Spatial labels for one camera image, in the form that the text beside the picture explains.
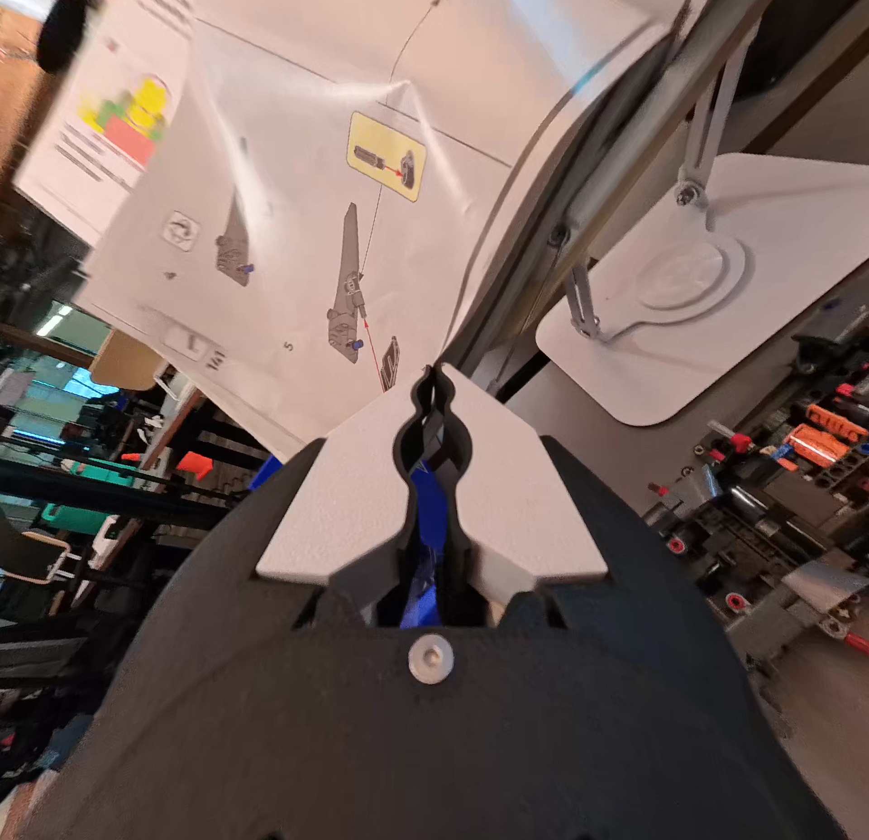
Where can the green plastic container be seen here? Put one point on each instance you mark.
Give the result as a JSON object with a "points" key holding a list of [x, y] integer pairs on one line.
{"points": [[74, 514]]}

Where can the red plastic case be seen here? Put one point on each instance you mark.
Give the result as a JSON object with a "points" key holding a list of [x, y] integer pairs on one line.
{"points": [[193, 463]]}

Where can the large lego vehicle chassis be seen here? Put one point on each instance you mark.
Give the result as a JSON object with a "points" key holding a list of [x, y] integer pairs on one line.
{"points": [[781, 514]]}

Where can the lego instruction booklet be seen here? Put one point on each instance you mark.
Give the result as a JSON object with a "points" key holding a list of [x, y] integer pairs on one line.
{"points": [[305, 208]]}

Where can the light wooden chair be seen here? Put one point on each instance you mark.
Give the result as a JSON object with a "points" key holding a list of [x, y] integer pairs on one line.
{"points": [[125, 364]]}

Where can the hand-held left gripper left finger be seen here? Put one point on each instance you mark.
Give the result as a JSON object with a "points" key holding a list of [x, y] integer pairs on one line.
{"points": [[339, 514]]}

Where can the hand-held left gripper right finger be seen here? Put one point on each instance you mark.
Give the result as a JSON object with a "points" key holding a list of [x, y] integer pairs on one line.
{"points": [[529, 514]]}

